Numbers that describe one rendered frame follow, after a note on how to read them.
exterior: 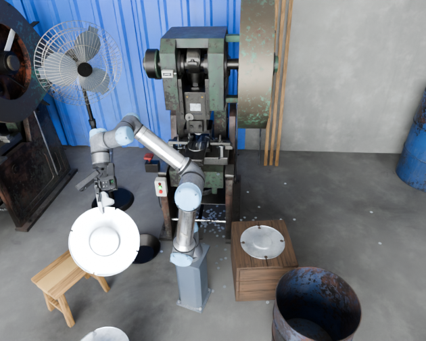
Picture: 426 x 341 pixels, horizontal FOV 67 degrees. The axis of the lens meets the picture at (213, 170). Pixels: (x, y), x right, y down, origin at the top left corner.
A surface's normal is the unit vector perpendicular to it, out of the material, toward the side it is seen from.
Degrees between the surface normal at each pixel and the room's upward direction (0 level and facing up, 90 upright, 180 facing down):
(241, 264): 0
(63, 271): 0
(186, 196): 83
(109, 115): 90
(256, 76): 83
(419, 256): 0
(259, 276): 90
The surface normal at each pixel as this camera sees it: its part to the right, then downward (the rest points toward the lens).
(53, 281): -0.02, -0.82
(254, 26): -0.08, -0.15
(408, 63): -0.09, 0.57
